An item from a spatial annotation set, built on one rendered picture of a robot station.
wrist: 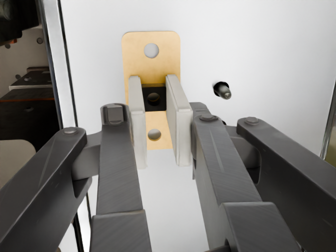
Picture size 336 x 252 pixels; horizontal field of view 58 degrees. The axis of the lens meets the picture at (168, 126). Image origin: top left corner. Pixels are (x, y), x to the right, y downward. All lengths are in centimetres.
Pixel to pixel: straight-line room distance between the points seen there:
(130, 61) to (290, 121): 13
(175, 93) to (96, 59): 7
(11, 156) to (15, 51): 30
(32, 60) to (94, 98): 33
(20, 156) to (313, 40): 24
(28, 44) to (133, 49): 35
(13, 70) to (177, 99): 43
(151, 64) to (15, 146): 13
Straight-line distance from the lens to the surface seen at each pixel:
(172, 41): 20
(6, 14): 21
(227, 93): 21
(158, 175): 25
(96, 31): 21
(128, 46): 20
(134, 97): 16
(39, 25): 40
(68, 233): 28
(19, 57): 55
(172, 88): 17
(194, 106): 16
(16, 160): 28
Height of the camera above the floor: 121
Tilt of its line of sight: 66 degrees down
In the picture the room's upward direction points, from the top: 165 degrees clockwise
